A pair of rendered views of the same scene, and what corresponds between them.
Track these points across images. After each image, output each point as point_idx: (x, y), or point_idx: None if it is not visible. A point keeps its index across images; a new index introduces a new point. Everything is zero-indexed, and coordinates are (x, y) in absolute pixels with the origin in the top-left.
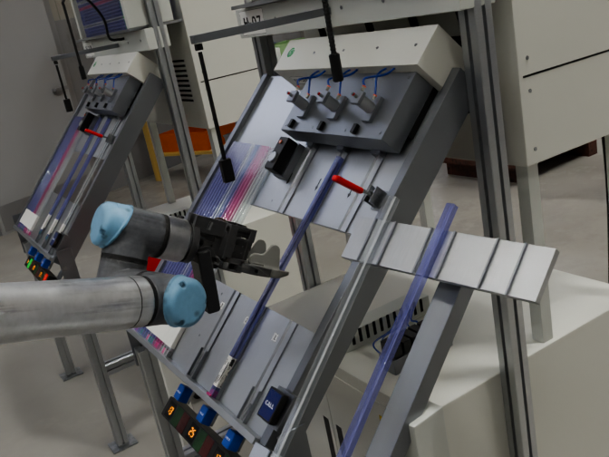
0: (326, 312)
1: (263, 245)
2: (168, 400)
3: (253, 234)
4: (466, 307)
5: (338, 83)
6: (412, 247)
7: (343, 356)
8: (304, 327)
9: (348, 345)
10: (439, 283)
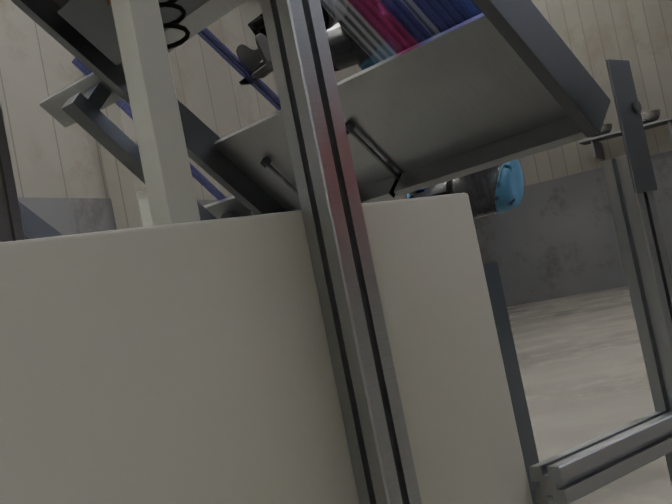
0: (201, 121)
1: (258, 41)
2: (627, 279)
3: (252, 26)
4: (92, 136)
5: None
6: None
7: (202, 168)
8: (231, 133)
9: (194, 160)
10: (103, 114)
